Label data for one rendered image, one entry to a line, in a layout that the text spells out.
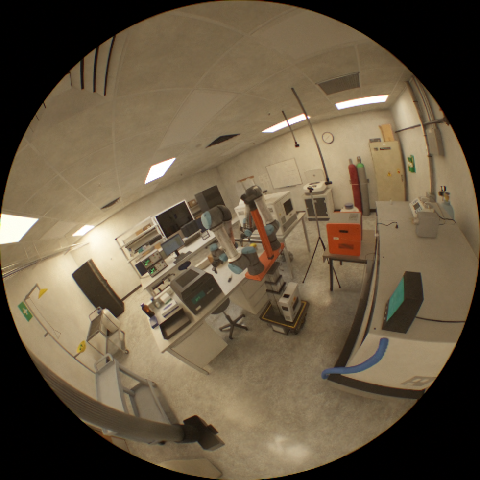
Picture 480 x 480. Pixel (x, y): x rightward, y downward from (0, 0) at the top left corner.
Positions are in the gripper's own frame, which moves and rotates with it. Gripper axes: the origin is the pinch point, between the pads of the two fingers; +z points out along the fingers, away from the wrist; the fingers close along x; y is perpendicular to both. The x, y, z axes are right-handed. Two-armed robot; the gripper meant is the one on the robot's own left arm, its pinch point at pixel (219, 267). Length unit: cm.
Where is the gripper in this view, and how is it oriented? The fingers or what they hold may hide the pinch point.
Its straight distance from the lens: 160.5
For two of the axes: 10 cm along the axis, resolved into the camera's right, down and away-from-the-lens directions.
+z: 0.7, 7.4, 6.7
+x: -4.1, 6.3, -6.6
